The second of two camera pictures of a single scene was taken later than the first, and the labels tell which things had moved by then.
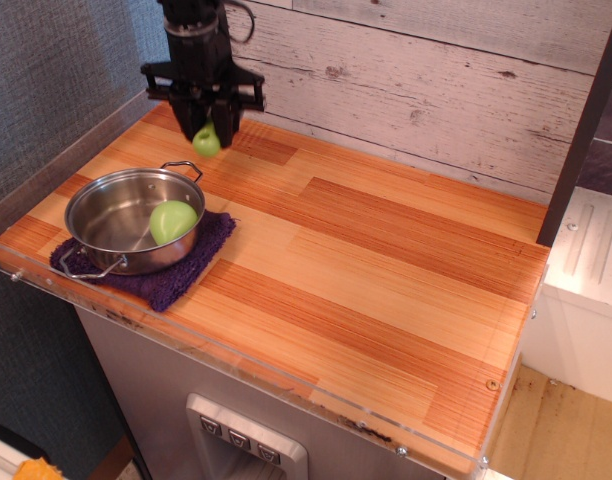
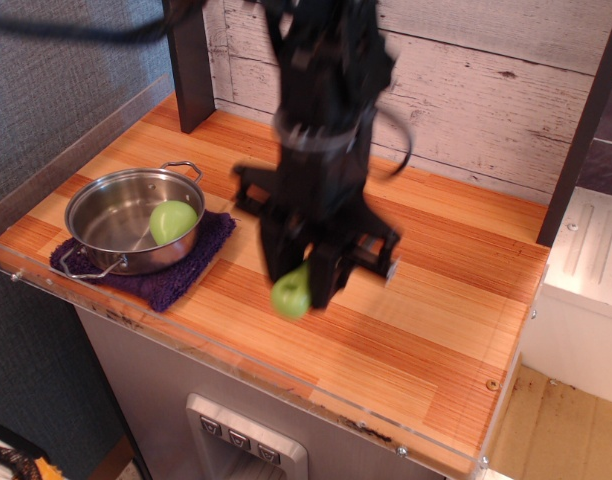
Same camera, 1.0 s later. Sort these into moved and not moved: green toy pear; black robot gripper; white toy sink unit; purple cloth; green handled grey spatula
Moved: black robot gripper; green handled grey spatula
Not moved: white toy sink unit; green toy pear; purple cloth
